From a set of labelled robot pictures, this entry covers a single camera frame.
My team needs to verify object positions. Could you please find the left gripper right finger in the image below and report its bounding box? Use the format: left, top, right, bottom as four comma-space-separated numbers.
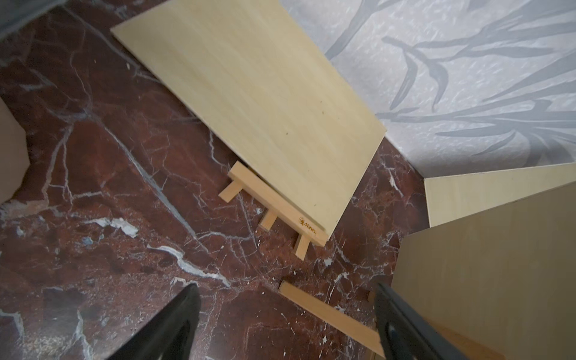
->
374, 283, 466, 359

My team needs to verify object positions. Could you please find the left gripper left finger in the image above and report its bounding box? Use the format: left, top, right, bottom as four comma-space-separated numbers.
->
110, 283, 201, 359

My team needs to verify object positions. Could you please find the wooden easel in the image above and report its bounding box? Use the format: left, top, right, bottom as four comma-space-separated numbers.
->
219, 161, 329, 260
279, 280, 506, 359

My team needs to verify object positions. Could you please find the plywood board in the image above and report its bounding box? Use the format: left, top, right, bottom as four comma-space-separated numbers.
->
424, 163, 575, 227
112, 1, 386, 233
392, 183, 575, 359

